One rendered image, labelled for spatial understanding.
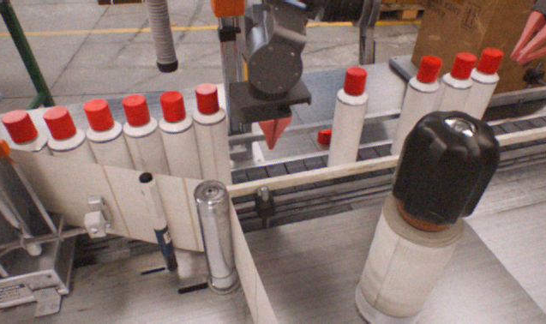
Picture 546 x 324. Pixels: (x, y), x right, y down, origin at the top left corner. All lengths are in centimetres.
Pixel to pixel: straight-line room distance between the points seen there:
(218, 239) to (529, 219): 60
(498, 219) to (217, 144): 54
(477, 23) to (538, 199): 41
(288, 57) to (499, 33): 71
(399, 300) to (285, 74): 29
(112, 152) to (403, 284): 43
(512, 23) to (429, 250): 72
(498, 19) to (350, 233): 61
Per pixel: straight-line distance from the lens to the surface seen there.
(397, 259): 44
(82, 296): 62
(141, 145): 59
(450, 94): 75
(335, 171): 69
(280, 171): 73
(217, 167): 63
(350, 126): 65
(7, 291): 62
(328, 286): 58
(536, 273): 77
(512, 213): 85
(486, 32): 101
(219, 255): 49
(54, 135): 60
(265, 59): 39
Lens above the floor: 137
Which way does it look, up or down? 42 degrees down
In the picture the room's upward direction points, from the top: straight up
